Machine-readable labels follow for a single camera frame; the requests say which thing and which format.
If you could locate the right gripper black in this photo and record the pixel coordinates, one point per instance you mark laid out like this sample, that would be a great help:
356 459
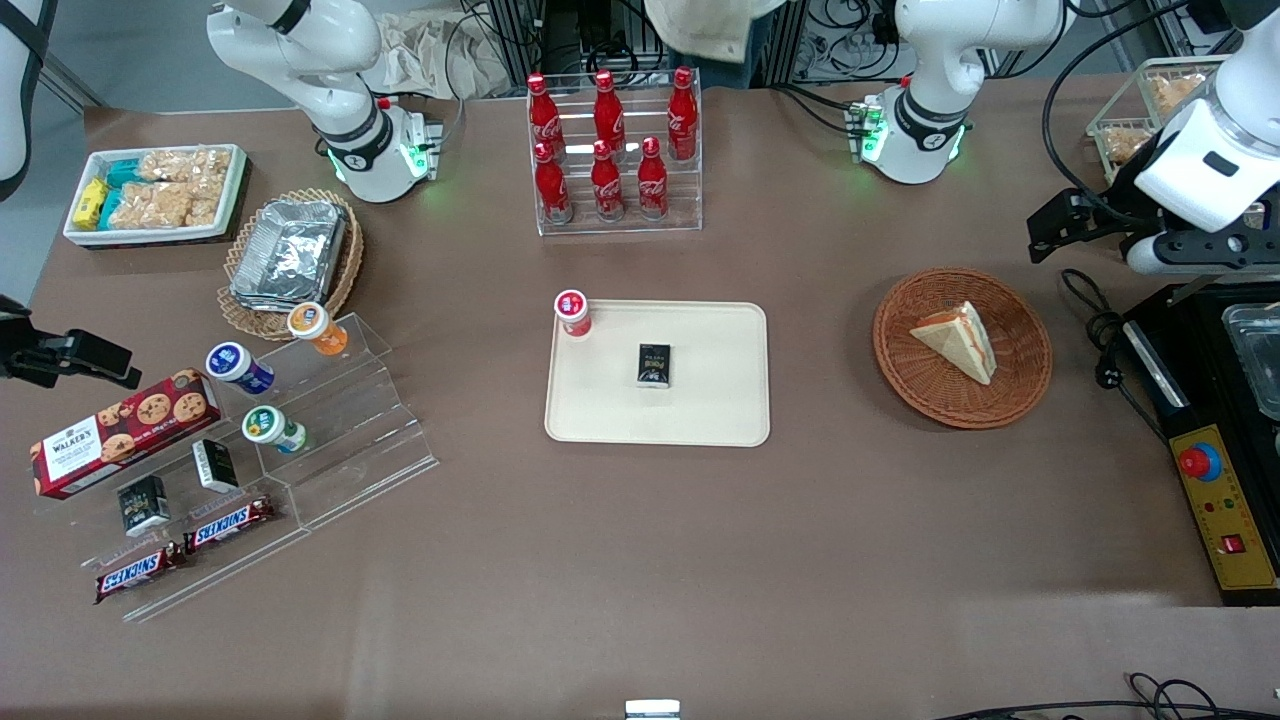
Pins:
30 352

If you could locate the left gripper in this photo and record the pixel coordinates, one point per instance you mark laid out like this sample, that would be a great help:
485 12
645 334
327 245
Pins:
1116 209

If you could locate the triangular sandwich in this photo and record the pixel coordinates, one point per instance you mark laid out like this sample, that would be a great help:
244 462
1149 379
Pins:
965 340

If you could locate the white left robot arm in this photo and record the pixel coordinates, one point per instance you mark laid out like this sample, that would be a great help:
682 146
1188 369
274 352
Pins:
925 120

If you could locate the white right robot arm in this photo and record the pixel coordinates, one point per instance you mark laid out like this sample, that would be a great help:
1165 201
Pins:
350 100

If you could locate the white rectangular snack tray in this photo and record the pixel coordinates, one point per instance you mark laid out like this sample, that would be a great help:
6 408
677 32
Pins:
75 236

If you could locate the round brown wicker basket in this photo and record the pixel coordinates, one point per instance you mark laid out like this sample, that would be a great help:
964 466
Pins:
940 395

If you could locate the silver foil tray stack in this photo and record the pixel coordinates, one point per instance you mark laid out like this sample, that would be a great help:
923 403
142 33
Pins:
290 250

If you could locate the flat wicker mat basket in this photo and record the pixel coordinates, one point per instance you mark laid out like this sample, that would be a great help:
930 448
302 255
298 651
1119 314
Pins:
340 270

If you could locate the beige plastic tray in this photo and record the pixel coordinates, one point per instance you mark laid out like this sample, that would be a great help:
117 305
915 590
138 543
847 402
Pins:
700 410

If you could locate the red Walkers cookie box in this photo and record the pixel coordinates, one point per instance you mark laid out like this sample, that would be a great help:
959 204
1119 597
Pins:
120 435

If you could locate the clear fried snack bag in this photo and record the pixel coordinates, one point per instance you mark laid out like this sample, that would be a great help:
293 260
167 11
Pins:
1125 145
1170 95

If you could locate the metal rod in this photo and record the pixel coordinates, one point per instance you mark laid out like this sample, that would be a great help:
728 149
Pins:
1200 290

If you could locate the blue lid small bottle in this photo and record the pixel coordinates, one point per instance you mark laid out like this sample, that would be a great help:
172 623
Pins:
235 365

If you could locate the small black box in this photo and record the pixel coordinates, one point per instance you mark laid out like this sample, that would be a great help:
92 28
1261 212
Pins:
143 505
215 466
654 365

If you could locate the teal snack packet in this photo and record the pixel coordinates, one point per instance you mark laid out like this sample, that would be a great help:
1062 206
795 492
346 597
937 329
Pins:
122 173
111 207

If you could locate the yellow snack packet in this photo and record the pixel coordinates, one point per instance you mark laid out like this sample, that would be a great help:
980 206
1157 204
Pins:
90 202

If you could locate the clear rice cracker bag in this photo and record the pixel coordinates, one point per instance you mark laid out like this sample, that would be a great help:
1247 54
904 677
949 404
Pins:
207 203
150 205
185 164

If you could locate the green lid small bottle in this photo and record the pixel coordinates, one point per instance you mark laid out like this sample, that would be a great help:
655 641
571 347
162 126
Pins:
270 428

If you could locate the black appliance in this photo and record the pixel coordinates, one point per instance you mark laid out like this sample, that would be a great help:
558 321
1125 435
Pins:
1200 400

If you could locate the clear glass container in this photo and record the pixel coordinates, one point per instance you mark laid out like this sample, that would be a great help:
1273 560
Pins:
1255 350

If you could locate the Snickers chocolate bar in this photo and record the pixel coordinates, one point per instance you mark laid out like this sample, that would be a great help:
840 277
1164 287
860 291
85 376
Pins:
140 572
230 523

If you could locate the orange lid small bottle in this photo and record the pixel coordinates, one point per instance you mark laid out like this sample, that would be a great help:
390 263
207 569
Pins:
315 327

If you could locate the red emergency stop button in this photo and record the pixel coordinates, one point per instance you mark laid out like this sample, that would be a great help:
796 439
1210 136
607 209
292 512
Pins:
1199 462

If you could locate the clear acrylic stepped stand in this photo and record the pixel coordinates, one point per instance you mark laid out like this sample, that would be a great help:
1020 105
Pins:
360 440

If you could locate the yellow control panel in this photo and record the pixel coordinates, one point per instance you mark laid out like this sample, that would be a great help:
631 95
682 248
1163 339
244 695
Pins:
1235 500

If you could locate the clear acrylic bottle rack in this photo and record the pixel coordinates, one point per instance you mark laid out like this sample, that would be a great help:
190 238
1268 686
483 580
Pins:
685 200

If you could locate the red Coca-Cola bottle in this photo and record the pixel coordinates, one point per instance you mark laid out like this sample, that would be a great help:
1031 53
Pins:
682 115
545 112
608 110
551 185
606 182
652 180

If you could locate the person in jeans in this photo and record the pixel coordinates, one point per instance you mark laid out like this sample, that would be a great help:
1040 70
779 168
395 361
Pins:
700 25

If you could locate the crumpled beige paper bag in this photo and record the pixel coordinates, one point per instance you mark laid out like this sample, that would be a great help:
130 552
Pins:
430 55

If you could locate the red lid small bottle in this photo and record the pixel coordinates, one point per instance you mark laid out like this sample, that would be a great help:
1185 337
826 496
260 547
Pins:
573 312

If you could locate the small white object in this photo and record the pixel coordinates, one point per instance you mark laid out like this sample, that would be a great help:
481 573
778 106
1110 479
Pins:
652 710

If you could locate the red rocker switch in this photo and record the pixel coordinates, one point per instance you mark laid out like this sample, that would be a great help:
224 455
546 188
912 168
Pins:
1232 545

